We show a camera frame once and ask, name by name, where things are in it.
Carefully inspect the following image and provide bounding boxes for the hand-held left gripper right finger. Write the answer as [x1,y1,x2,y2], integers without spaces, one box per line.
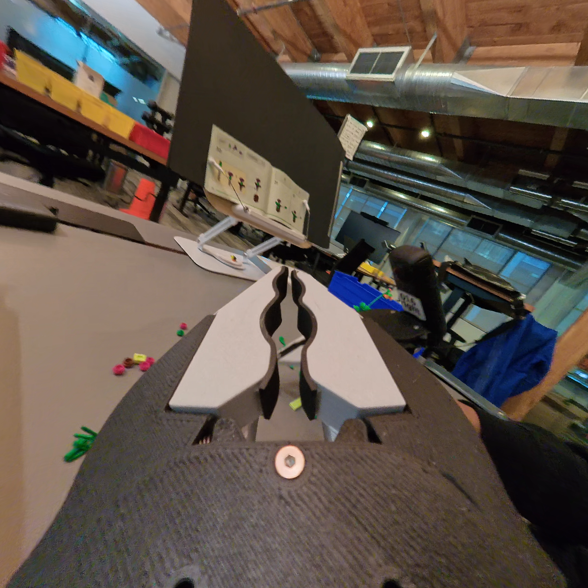
[290,270,407,442]

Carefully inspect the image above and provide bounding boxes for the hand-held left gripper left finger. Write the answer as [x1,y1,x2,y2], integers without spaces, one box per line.
[168,266,289,421]

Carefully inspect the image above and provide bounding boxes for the person's right forearm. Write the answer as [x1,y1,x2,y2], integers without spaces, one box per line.
[459,400,588,552]

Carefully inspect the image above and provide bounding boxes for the pink toy pot with plant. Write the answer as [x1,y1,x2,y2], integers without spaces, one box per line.
[353,288,393,314]

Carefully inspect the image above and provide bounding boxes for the blue plastic bin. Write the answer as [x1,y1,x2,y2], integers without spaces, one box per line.
[327,270,405,313]

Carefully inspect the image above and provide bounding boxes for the black bag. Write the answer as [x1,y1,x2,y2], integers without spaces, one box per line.
[452,259,515,295]

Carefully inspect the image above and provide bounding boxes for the black office chair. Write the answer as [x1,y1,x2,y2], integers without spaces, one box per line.
[337,239,376,276]

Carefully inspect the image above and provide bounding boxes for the wooden top standing desk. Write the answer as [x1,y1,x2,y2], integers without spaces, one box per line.
[432,258,536,350]

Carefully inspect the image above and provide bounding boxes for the large black monitor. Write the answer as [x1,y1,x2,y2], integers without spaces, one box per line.
[334,210,401,265]

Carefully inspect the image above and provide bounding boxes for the blue jacket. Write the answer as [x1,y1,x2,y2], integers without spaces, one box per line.
[451,314,559,409]

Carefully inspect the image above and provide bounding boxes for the hanging white paper sign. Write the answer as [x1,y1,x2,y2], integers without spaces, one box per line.
[337,114,368,161]

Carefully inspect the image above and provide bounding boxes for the green toy stem with leaves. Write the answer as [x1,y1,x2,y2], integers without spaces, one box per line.
[63,426,98,463]

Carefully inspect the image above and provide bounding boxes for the toy instruction booklet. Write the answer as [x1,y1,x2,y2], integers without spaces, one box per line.
[203,124,310,231]

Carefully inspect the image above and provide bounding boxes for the orange plastic container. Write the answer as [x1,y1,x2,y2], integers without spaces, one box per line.
[119,178,160,221]

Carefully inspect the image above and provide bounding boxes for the grey metal bucket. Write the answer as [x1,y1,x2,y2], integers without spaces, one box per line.
[102,160,128,194]

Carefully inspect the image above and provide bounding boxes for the white ceiling vent grille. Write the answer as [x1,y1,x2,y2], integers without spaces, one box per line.
[346,45,413,83]

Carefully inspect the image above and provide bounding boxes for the red storage bin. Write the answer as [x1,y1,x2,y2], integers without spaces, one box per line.
[129,122,172,160]

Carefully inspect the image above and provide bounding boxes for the dark grey desktop monitor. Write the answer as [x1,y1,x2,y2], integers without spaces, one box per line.
[167,0,346,250]

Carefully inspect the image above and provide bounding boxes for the black power bank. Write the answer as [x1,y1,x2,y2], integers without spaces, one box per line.
[0,204,59,234]

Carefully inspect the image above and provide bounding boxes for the long wooden workbench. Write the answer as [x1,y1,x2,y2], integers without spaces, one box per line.
[0,73,180,221]

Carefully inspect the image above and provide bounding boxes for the row of yellow storage bins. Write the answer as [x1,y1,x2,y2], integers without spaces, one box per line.
[13,48,137,139]

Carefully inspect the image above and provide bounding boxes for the wooden post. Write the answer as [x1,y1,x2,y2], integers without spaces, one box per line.
[500,310,588,421]

